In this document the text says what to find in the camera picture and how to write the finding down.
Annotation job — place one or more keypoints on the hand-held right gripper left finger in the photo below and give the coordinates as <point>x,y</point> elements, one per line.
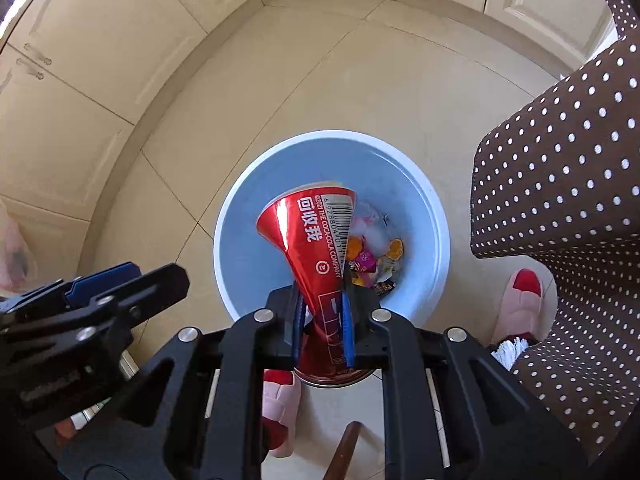
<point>299,325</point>

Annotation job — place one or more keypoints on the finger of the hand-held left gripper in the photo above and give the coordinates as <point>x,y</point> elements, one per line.
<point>160,285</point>
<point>105,277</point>

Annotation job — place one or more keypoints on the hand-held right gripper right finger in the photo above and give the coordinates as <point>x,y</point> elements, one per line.
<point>348,330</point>

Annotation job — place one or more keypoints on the red soda can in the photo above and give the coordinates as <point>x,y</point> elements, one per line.
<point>310,260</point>

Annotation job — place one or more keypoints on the light blue plastic bin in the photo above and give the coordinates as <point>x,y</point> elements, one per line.
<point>310,170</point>

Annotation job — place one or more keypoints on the pile of wrappers and peels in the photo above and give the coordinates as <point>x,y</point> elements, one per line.
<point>367,260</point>

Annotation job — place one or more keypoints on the pink plush slipper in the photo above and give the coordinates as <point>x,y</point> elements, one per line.
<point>520,305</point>
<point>280,410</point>

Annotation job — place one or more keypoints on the pink plastic bag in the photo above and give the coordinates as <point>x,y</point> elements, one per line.
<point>15,250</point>

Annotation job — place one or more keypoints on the brown wooden chair leg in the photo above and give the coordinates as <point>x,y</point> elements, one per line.
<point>345,450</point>

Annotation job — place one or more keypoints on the white fringed cloth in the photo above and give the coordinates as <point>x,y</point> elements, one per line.
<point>510,352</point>

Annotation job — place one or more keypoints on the cream kitchen base cabinets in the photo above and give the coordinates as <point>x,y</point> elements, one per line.
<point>100,35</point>

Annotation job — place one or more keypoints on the brown polka dot tablecloth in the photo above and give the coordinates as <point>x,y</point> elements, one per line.
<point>575,185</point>

